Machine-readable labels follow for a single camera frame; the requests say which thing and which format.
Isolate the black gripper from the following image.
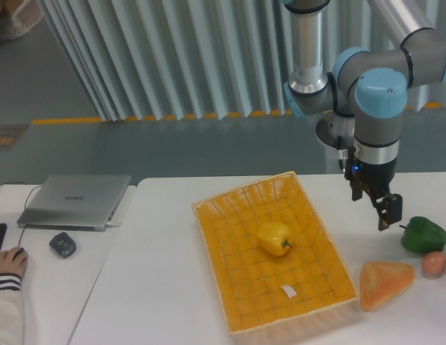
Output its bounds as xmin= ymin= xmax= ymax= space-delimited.
xmin=344 ymin=147 xmax=402 ymax=231

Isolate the yellow bell pepper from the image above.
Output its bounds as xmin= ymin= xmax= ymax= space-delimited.
xmin=255 ymin=222 xmax=293 ymax=257

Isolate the striped white sleeve forearm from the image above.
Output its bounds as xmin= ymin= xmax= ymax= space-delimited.
xmin=0 ymin=273 xmax=24 ymax=344

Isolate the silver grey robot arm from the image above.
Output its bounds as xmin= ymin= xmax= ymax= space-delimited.
xmin=283 ymin=1 xmax=446 ymax=230

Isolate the green bell pepper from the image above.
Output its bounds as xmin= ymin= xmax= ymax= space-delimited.
xmin=400 ymin=216 xmax=446 ymax=254

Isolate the person's hand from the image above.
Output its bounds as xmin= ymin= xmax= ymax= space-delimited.
xmin=0 ymin=247 xmax=28 ymax=278

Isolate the triangular toast bread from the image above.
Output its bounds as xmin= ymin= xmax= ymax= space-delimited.
xmin=360 ymin=261 xmax=415 ymax=311

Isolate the brown egg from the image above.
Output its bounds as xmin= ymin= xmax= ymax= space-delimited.
xmin=422 ymin=251 xmax=446 ymax=277

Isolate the white paper label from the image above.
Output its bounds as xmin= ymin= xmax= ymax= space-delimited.
xmin=281 ymin=285 xmax=297 ymax=298

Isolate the yellow woven basket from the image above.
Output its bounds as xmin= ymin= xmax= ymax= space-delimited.
xmin=192 ymin=172 xmax=358 ymax=335

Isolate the grey folding partition screen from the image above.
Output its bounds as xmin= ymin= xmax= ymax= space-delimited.
xmin=37 ymin=0 xmax=446 ymax=122

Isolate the silver laptop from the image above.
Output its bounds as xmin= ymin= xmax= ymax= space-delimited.
xmin=17 ymin=175 xmax=131 ymax=231

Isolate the dark grey puck device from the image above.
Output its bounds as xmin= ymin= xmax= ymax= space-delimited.
xmin=49 ymin=232 xmax=77 ymax=259

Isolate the black computer mouse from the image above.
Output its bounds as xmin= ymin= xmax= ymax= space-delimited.
xmin=12 ymin=248 xmax=26 ymax=260

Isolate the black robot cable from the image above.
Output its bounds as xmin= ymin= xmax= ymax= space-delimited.
xmin=336 ymin=135 xmax=350 ymax=175

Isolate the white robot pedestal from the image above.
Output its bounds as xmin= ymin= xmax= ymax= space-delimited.
xmin=316 ymin=111 xmax=355 ymax=175

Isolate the black mouse cable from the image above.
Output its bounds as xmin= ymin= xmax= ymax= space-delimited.
xmin=0 ymin=181 xmax=44 ymax=249

